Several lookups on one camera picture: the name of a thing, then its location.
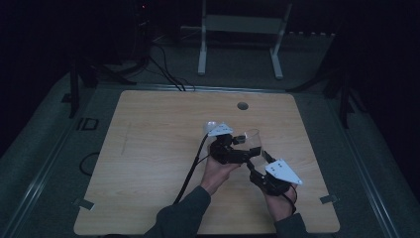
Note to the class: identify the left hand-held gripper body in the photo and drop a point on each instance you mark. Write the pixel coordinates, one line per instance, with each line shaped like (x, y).
(226, 153)

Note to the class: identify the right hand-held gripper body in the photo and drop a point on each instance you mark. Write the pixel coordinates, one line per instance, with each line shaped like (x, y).
(277, 185)

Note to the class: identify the single clear plastic cup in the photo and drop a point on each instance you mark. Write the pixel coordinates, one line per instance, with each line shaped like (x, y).
(254, 139)

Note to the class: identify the person's right hand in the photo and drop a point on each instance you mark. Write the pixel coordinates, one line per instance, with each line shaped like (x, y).
(280, 205)

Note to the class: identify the person's left hand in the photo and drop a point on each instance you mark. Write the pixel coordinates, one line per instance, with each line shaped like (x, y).
(216, 175)

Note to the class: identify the grey tape piece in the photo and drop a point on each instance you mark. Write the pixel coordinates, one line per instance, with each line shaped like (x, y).
(84, 204)
(328, 199)

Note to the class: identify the black metal stand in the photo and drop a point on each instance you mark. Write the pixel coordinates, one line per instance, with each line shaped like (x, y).
(75, 89)
(343, 99)

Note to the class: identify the white metal stand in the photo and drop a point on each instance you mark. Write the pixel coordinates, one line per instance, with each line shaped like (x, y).
(242, 24)

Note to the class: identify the white power strip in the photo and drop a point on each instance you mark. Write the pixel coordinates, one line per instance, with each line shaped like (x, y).
(310, 33)

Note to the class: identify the dark computer tower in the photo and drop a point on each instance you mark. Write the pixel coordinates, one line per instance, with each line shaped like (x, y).
(142, 29)

